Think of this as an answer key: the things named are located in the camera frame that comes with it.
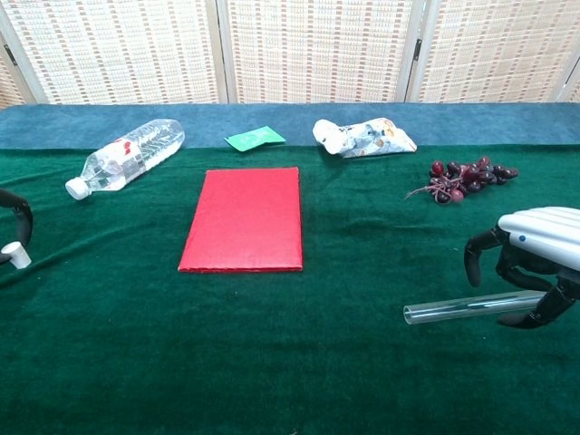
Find clear plastic water bottle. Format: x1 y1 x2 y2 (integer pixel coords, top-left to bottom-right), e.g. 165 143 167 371
64 118 187 201

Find red flat book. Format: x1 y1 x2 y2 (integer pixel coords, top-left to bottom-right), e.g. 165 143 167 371
177 167 304 275

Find clear glass test tube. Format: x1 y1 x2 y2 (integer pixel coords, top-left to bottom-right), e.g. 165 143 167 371
402 290 547 327

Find blue table cloth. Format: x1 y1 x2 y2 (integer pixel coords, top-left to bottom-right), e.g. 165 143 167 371
0 101 580 150

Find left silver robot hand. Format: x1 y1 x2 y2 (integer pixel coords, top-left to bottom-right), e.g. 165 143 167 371
0 188 34 267

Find dark green velvet cloth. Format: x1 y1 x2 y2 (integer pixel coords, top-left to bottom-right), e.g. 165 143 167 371
0 143 580 435

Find dark red grape bunch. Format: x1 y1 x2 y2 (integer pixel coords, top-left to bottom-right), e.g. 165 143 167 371
404 156 520 206

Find small white stopper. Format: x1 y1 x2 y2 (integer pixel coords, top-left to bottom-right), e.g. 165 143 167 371
0 242 33 269

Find woven bamboo folding screen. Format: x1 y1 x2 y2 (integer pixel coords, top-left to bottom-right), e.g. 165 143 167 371
0 0 580 108

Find green paper packet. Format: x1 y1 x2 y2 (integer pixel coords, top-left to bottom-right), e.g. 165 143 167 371
224 126 287 151

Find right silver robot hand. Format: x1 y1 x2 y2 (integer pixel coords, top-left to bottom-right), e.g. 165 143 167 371
463 207 580 330

